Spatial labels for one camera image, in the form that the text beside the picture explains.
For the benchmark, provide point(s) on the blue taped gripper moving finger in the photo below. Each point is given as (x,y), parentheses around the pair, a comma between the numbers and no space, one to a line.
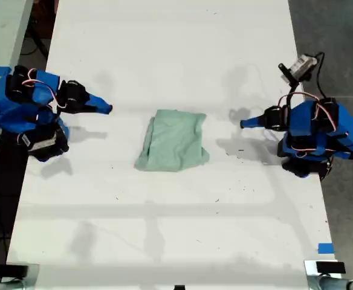
(253,126)
(99,109)

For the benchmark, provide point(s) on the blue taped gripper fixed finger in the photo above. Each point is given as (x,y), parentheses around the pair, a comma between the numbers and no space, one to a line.
(99,102)
(253,119)

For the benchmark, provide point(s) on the pale green T-shirt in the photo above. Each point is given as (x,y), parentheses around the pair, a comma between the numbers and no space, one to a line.
(173,142)

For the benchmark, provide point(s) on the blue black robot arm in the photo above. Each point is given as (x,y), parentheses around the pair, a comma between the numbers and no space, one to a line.
(321,130)
(16,105)

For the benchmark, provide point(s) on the pale side table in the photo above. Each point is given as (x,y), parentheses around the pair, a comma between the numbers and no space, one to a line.
(1,36)

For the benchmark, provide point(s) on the short blue tape strip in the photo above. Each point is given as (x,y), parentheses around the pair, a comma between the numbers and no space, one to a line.
(325,247)

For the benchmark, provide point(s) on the small black box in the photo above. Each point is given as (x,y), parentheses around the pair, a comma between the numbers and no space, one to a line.
(330,267)
(14,270)

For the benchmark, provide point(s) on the small black clip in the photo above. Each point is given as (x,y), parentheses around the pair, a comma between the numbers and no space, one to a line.
(179,287)

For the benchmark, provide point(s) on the grey tube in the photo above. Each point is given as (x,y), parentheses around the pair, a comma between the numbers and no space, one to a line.
(342,284)
(1,286)

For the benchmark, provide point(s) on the black camera stalk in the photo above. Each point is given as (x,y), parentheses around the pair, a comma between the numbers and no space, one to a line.
(291,77)
(62,142)

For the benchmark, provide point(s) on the black camera box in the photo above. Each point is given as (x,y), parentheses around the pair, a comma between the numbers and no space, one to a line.
(42,143)
(303,66)

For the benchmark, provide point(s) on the metal table bracket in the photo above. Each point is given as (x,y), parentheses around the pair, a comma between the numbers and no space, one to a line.
(311,276)
(34,273)

